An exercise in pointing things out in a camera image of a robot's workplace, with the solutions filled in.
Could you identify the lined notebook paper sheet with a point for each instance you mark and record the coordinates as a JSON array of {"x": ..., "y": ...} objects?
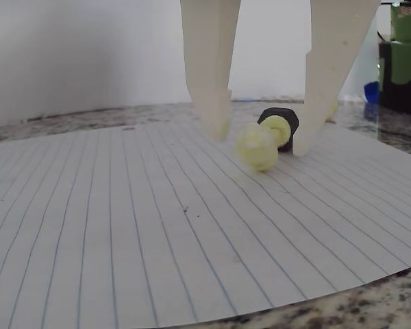
[{"x": 123, "y": 222}]

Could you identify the black camera with green tape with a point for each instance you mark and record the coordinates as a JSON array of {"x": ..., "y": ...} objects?
[{"x": 404, "y": 61}]

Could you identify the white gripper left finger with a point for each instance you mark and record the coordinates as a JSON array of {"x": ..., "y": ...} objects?
[{"x": 209, "y": 51}]

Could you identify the blue tape piece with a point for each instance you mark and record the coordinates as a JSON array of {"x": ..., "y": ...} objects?
[{"x": 371, "y": 92}]

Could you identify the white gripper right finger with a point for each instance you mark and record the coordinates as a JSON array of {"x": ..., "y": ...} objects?
[{"x": 329, "y": 51}]

